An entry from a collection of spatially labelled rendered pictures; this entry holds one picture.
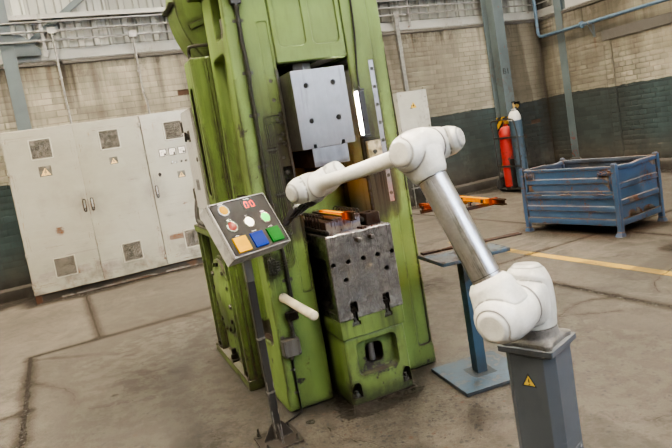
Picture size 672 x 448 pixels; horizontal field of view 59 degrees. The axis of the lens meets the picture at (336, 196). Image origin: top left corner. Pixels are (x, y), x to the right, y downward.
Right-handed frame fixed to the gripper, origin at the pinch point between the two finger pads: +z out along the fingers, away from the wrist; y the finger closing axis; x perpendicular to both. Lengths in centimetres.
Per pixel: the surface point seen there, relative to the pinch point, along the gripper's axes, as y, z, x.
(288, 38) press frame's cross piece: 45, -23, 88
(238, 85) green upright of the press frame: 16, -1, 76
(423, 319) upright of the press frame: 93, 41, -69
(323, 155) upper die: 40.7, -3.9, 26.2
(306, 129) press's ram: 35, -9, 40
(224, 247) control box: -26.7, 16.4, 2.0
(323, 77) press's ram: 47, -26, 59
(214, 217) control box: -25.8, 13.3, 15.8
